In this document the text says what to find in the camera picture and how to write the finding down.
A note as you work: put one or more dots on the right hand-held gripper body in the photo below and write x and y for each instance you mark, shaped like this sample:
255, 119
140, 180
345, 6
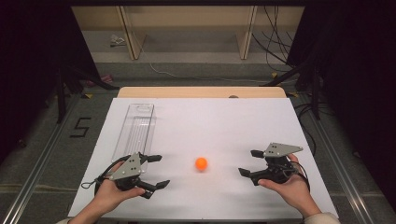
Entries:
280, 150

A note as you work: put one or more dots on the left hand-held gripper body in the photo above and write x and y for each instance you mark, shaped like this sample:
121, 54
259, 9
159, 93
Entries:
129, 169

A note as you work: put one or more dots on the clear plastic tray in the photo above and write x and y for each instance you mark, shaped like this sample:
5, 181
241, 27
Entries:
137, 130

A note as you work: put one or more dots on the orange ball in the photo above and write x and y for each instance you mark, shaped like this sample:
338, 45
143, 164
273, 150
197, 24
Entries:
201, 163

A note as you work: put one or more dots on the person's left hand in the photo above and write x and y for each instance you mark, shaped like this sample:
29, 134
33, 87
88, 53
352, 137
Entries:
109, 194

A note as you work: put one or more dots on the person's right hand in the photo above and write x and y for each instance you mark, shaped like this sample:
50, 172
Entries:
294, 189

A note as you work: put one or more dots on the white table sheet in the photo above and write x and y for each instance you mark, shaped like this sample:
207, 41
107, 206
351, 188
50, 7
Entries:
202, 130

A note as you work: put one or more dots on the black metal stand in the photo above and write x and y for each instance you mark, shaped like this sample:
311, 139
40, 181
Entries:
62, 93
315, 93

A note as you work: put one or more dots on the pink object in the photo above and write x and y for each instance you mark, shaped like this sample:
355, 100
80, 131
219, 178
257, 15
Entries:
104, 79

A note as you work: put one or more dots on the black curtain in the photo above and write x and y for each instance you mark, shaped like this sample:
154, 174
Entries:
358, 77
34, 62

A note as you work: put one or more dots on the crumpled grey white object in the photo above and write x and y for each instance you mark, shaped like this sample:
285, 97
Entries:
116, 40

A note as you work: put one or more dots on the light wooden shelf unit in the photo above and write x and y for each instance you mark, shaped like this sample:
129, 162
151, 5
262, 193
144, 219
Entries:
186, 18

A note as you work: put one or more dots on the aluminium floor rail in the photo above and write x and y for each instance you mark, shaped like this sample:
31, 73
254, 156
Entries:
37, 174
345, 174

